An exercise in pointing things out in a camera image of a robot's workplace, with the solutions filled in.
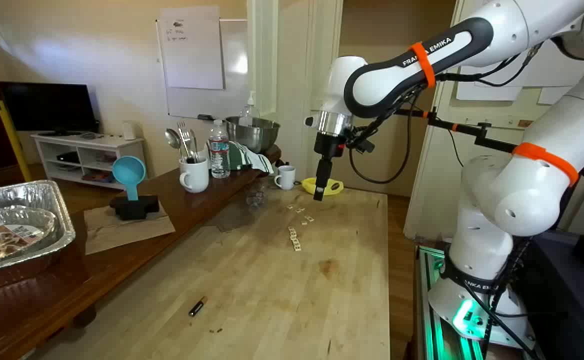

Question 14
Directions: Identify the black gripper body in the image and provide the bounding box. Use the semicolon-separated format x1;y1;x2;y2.
312;130;341;164

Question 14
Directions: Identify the yellow fabric tile bag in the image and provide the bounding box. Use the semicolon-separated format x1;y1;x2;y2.
300;174;346;201

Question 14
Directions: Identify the small white mug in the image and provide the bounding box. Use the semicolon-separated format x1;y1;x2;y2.
272;164;300;195

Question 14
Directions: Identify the crushed clear plastic bottle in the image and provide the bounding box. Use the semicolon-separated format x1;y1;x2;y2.
241;180;272;210

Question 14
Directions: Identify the green striped white towel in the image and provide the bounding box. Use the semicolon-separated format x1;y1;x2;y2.
228;139;277;178

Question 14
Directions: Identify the large steel mixing bowl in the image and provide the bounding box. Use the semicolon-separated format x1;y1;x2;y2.
225;116;282;154

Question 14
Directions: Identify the clear pump soap bottle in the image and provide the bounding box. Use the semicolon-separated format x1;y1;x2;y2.
239;90;258;130

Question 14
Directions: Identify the clear plastic water bottle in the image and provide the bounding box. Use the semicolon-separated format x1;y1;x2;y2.
207;119;232;180

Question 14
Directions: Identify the white tall cabinet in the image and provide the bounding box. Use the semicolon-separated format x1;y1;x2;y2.
402;66;584;245

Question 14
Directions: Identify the white whiteboard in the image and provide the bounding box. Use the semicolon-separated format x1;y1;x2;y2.
154;16;253;122

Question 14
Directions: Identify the large white mug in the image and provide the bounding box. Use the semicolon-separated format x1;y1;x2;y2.
178;154;212;196

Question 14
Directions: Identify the metal spoon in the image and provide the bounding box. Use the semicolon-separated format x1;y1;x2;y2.
182;126;199;162

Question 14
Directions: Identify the metal ladle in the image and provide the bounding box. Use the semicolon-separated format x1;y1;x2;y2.
165;126;189;154

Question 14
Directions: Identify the handwritten white paper sheet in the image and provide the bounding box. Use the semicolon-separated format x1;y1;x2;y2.
455;63;531;104
537;85;575;108

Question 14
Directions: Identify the black marker pen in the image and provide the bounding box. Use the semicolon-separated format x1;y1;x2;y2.
187;294;211;320

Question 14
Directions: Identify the black block stand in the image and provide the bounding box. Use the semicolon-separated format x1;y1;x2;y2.
108;193;163;222

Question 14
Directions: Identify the blue bulb object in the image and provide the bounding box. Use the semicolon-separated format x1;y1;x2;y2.
110;154;151;204

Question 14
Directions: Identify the brown paper sheet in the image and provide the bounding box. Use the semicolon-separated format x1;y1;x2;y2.
83;201;178;258

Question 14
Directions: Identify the white shelf unit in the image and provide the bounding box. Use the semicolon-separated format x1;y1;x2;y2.
30;130;151;193

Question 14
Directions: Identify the aluminium foil tray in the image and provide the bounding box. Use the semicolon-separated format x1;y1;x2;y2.
0;178;81;281

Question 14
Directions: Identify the black controller cabinet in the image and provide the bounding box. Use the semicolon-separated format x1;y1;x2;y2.
519;229;584;360

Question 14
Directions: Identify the black flat screen monitor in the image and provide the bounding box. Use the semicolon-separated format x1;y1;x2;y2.
0;81;103;137

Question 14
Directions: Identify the dark wooden table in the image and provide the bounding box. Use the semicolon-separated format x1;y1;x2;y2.
0;142;286;360

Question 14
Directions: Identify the yellow measuring stick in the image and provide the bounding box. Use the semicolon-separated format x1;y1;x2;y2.
0;98;34;185

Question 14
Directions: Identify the crumpled clear plastic wrapper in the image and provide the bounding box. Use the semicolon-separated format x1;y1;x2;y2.
0;204;61;271

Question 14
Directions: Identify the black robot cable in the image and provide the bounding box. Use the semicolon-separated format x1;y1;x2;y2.
346;38;554;188

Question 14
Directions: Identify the white door frame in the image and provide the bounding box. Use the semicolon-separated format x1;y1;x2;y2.
244;0;346;187

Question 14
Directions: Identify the orange cable strap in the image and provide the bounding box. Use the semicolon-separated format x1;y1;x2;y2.
512;141;582;188
408;40;439;90

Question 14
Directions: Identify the black camera boom rod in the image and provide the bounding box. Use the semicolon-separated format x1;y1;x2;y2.
399;106;529;157

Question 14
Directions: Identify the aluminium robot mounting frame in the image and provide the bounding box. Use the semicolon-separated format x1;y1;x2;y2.
413;243;540;360

